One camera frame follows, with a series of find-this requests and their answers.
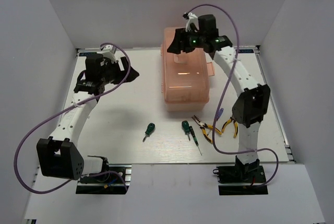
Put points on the yellow long-nose pliers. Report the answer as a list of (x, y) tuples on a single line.
[(206, 129)]

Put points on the pink plastic tool box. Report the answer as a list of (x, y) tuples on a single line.
[(185, 77)]

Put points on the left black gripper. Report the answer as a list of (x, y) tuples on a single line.
[(121, 73)]

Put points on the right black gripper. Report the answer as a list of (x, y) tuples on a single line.
[(177, 45)]

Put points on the purple handle screwdriver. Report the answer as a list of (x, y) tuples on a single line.
[(217, 115)]

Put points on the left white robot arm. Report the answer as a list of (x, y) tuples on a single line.
[(58, 154)]

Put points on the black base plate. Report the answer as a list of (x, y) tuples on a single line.
[(230, 184), (107, 184)]

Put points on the yellow black pliers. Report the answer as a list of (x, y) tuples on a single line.
[(235, 124)]

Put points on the black precision screwdriver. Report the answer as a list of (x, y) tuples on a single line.
[(194, 138)]

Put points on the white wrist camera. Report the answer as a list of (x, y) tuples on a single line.
[(191, 18), (109, 51)]

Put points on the green stubby screwdriver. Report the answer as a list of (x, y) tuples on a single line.
[(186, 129), (150, 129)]

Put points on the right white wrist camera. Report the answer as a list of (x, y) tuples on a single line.
[(191, 18)]

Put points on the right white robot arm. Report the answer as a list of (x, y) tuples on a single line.
[(252, 98)]

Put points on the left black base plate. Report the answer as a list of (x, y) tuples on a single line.
[(107, 184)]

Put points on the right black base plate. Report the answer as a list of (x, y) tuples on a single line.
[(230, 184)]

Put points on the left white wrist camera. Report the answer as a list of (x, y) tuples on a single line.
[(109, 51)]

